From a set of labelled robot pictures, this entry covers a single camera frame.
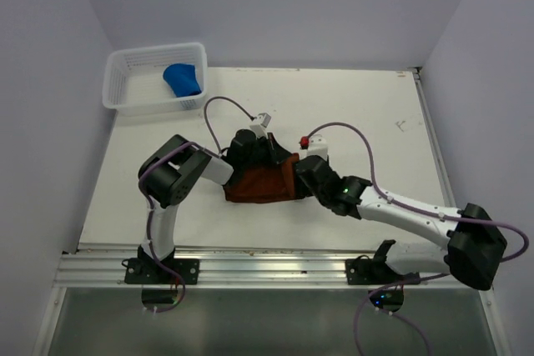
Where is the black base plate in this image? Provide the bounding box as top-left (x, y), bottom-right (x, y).
top-left (121, 258), bottom-right (200, 285)
top-left (345, 255), bottom-right (421, 285)

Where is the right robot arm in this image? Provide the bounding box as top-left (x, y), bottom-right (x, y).
top-left (295, 155), bottom-right (507, 291)

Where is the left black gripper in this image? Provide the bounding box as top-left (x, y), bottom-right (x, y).
top-left (241, 132), bottom-right (290, 168)

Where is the blue towel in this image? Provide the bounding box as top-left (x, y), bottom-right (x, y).
top-left (163, 63), bottom-right (202, 98)

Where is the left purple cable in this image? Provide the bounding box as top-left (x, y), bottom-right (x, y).
top-left (137, 96), bottom-right (255, 223)

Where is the white plastic basket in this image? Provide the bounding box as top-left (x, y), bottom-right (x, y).
top-left (102, 42), bottom-right (208, 116)

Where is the brown towel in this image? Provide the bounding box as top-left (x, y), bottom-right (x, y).
top-left (224, 153), bottom-right (305, 204)

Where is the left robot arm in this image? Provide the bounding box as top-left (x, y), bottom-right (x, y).
top-left (128, 129), bottom-right (298, 283)

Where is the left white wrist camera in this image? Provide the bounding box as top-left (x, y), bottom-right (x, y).
top-left (249, 113), bottom-right (271, 138)

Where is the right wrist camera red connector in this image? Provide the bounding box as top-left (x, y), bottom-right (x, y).
top-left (299, 134), bottom-right (329, 161)

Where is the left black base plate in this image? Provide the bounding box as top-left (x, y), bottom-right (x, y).
top-left (121, 258), bottom-right (200, 285)

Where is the aluminium mounting rail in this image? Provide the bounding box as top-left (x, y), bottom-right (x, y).
top-left (54, 247), bottom-right (489, 291)

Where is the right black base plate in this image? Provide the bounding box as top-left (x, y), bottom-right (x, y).
top-left (345, 255), bottom-right (421, 285)

